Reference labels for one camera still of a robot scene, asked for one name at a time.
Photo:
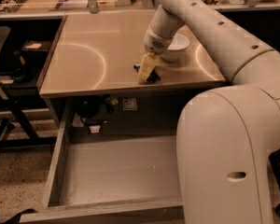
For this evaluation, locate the white ceramic bowl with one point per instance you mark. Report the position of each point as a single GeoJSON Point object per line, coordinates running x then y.
{"type": "Point", "coordinates": [177, 48]}

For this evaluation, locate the black box with label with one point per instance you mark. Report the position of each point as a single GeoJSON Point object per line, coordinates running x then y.
{"type": "Point", "coordinates": [36, 52]}

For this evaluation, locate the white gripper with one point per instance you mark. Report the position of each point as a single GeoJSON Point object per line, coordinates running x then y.
{"type": "Point", "coordinates": [156, 43]}

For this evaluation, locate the grey open wooden drawer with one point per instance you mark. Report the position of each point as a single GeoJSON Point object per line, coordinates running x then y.
{"type": "Point", "coordinates": [126, 173]}

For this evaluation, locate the black coiled device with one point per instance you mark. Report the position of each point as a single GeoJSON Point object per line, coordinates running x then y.
{"type": "Point", "coordinates": [13, 5]}

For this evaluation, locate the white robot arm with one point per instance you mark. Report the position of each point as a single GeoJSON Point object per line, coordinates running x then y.
{"type": "Point", "coordinates": [224, 136]}

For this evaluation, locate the grey cabinet with steel top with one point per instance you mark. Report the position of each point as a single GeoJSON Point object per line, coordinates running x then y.
{"type": "Point", "coordinates": [95, 55]}

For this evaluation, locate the blue rxbar blueberry bar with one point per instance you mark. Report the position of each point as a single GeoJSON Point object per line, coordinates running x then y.
{"type": "Point", "coordinates": [152, 77]}

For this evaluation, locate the white electrical outlet plate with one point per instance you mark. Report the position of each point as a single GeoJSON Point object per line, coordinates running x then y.
{"type": "Point", "coordinates": [129, 104]}

